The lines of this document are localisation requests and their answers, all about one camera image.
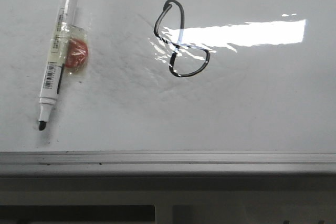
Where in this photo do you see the white whiteboard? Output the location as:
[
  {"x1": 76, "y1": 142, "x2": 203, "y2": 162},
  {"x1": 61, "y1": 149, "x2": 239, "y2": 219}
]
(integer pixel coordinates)
[{"x1": 1, "y1": 0, "x2": 335, "y2": 176}]

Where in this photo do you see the white black whiteboard marker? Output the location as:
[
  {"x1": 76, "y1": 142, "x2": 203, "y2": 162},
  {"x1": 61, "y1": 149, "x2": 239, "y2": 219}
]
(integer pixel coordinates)
[{"x1": 38, "y1": 0, "x2": 78, "y2": 131}]

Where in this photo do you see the grey table frame rail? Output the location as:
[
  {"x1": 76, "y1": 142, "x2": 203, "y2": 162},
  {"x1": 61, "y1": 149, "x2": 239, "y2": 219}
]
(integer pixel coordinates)
[{"x1": 1, "y1": 173, "x2": 335, "y2": 223}]

